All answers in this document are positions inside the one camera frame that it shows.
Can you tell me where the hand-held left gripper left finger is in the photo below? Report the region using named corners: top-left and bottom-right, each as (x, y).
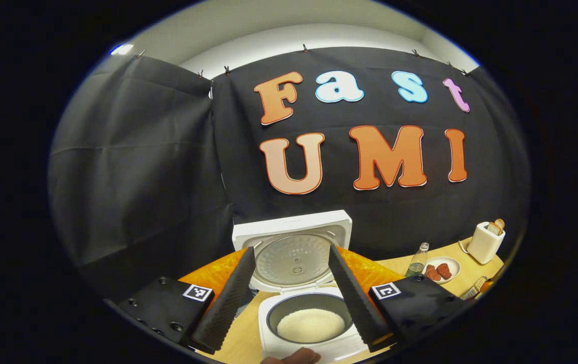
top-left (104, 246), bottom-right (257, 355)

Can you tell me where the white toaster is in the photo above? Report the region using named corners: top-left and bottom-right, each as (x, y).
top-left (467, 221), bottom-right (506, 264)

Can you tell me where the black backdrop cloth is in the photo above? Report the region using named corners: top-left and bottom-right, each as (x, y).
top-left (48, 47), bottom-right (531, 304)

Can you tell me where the row of black cloth clips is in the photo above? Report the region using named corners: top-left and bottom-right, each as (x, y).
top-left (137, 43), bottom-right (471, 79)

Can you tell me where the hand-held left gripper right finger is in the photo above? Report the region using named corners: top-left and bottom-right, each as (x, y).
top-left (328, 244), bottom-right (477, 354)

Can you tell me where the white rice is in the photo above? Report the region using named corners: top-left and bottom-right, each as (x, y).
top-left (276, 308), bottom-right (346, 342)

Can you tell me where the clear glass bottle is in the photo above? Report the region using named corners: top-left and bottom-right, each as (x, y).
top-left (405, 242), bottom-right (430, 278)

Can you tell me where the white round plate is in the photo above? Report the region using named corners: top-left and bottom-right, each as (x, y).
top-left (423, 256), bottom-right (460, 284)

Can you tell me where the white rice cooker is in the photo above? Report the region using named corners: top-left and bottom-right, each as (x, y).
top-left (232, 210), bottom-right (370, 362)

